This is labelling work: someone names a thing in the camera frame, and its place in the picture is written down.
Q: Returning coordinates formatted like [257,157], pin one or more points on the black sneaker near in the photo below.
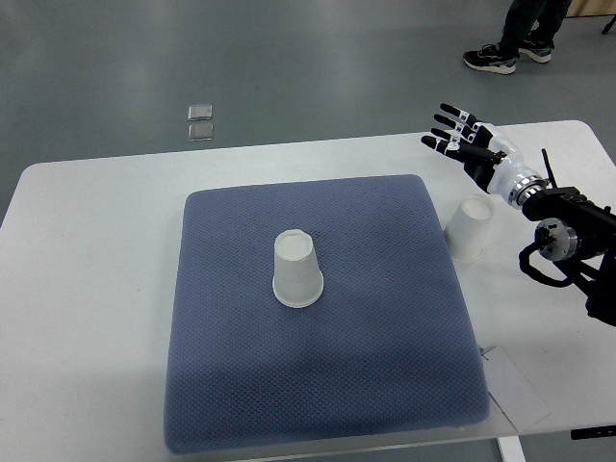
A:
[491,58]

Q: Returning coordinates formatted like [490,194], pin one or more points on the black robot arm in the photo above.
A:
[578,237]

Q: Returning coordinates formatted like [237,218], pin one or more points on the blue mesh cushion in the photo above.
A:
[388,346]

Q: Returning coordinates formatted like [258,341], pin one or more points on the white paper cup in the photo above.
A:
[467,230]
[297,279]

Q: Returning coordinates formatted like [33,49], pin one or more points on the white paper cup on cushion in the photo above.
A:
[297,279]

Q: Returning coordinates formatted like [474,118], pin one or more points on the white paper tag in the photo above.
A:
[511,391]

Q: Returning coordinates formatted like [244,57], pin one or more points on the black tripod foot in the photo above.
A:
[608,25]

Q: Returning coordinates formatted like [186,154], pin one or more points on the wooden board corner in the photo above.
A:
[582,8]

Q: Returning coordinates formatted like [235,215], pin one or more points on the black sneaker far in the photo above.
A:
[537,49]

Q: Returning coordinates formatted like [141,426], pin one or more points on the black sneaker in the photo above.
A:
[537,49]
[491,58]

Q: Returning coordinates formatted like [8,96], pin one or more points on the person's dark trouser legs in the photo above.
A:
[540,18]

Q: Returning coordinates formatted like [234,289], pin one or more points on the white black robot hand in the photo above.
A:
[488,156]

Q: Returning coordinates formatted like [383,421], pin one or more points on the white table leg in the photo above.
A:
[511,450]

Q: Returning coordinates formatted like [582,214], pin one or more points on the black table control panel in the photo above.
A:
[594,432]

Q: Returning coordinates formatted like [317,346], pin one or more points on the upper metal floor plate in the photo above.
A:
[201,111]

